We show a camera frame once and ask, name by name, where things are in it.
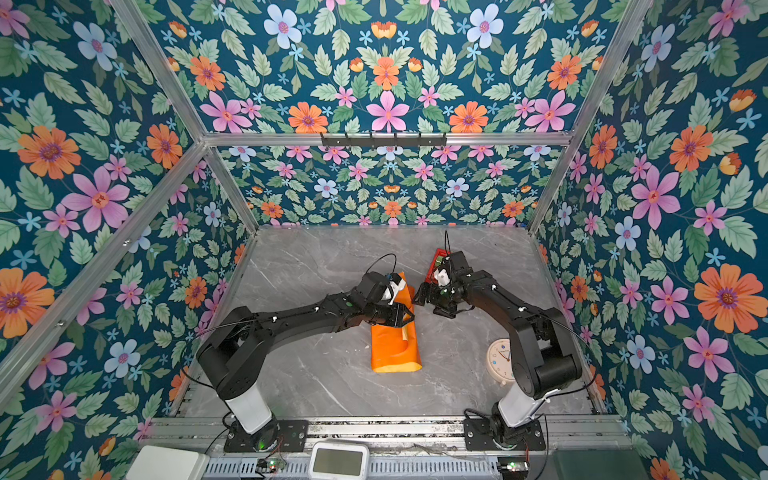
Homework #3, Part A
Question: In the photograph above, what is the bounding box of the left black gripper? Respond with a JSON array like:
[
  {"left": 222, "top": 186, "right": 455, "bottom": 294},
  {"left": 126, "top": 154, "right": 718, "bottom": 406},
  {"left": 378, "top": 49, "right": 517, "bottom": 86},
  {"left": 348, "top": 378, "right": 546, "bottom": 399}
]
[{"left": 364, "top": 301, "right": 417, "bottom": 327}]

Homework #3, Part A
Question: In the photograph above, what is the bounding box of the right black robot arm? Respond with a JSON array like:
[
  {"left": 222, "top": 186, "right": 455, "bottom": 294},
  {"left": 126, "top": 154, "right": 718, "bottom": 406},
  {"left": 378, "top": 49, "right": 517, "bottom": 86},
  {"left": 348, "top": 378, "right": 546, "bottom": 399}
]
[{"left": 414, "top": 249, "right": 582, "bottom": 449}]

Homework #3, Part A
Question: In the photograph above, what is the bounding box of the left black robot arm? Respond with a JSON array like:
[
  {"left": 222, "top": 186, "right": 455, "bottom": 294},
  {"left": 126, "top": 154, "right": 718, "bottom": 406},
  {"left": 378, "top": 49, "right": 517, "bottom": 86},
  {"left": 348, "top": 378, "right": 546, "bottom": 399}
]
[{"left": 196, "top": 271, "right": 415, "bottom": 436}]

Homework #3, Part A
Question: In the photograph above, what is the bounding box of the red tape dispenser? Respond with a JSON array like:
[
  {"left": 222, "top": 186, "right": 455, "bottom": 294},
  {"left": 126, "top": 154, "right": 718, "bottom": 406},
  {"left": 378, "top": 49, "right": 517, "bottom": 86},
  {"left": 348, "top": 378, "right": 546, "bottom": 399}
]
[{"left": 425, "top": 248, "right": 449, "bottom": 284}]

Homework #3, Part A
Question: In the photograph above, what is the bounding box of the white round clock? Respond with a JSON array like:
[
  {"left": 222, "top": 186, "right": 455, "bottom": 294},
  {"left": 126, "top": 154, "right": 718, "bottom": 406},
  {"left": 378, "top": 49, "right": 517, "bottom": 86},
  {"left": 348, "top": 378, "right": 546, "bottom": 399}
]
[{"left": 486, "top": 339, "right": 515, "bottom": 385}]

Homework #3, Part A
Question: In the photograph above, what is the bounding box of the white display device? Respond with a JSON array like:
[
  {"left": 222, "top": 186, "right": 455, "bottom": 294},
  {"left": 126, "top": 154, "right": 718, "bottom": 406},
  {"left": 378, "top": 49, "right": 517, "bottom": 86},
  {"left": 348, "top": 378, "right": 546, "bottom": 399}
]
[{"left": 308, "top": 441, "right": 370, "bottom": 480}]

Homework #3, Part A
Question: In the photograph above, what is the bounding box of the green mat bottom right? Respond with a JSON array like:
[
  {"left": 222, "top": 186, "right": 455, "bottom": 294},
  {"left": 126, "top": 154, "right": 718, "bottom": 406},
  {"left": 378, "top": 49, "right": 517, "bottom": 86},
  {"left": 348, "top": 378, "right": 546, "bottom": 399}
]
[{"left": 552, "top": 450, "right": 649, "bottom": 480}]

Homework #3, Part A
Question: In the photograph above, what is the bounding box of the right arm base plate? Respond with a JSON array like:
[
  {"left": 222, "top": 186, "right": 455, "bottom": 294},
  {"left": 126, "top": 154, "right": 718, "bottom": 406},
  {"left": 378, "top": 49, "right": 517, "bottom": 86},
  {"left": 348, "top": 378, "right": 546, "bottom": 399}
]
[{"left": 462, "top": 417, "right": 547, "bottom": 451}]

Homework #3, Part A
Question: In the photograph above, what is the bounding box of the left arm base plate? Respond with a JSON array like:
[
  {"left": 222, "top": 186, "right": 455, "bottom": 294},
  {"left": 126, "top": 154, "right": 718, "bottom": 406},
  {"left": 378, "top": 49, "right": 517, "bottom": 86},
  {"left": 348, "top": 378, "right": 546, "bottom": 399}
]
[{"left": 224, "top": 418, "right": 309, "bottom": 453}]

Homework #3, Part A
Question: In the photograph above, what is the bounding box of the black hook rail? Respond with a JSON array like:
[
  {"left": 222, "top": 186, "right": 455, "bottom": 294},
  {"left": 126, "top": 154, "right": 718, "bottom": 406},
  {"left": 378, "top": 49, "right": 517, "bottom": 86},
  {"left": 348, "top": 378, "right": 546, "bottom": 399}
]
[{"left": 320, "top": 133, "right": 448, "bottom": 148}]

